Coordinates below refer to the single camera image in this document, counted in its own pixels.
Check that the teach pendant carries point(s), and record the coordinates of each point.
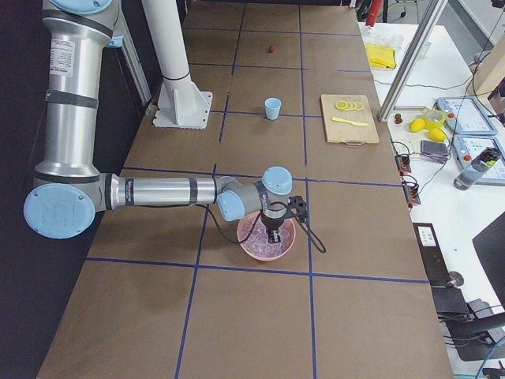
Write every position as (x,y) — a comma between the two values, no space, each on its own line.
(466,116)
(468,147)

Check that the yellow plastic knife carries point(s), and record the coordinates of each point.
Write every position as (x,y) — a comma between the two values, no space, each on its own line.
(350,122)

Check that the aluminium frame post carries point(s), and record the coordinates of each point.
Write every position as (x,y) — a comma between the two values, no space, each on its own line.
(413,52)

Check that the left yellow lemon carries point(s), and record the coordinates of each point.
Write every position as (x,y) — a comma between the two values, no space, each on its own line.
(417,125)

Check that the yellow cloth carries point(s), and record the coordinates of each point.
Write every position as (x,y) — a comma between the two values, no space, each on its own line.
(380,56)

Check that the clear water bottle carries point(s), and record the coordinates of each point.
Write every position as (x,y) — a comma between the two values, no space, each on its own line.
(477,168)

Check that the clear ice cube pile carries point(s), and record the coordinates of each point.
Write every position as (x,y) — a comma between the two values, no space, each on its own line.
(257,243)

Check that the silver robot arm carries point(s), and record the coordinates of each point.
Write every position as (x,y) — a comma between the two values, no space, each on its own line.
(68,190)

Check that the lemon slices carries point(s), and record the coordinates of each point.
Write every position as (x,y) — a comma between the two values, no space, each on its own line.
(344,105)

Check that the orange connector block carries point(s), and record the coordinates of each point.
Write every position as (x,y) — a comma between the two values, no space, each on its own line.
(410,190)
(403,164)

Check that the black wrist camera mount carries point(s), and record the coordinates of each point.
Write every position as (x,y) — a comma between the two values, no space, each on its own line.
(297,208)

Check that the wooden cutting board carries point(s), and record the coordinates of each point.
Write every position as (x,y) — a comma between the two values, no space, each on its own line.
(342,133)

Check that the light blue cup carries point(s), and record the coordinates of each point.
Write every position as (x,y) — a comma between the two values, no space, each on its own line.
(272,107)

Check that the yellow tape roll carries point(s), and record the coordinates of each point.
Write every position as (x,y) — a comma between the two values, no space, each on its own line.
(434,119)

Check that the right yellow lemon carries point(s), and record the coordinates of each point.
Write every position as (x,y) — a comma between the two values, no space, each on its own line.
(437,135)

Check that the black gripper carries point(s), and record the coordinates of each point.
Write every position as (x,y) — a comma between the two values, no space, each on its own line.
(272,225)

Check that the far teach pendant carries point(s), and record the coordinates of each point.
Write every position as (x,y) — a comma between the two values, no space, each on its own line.
(466,116)

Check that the purple grey pouch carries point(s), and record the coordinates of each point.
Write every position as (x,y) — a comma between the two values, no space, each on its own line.
(436,151)

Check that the yellow lemon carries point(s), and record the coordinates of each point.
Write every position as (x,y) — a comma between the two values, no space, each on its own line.
(417,125)
(437,135)

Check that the near teach pendant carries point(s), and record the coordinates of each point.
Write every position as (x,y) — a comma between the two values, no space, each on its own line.
(468,147)

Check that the pink bowl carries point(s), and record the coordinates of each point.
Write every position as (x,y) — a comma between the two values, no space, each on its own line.
(245,229)

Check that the white mounting pole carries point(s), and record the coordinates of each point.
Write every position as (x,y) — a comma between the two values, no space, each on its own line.
(181,104)

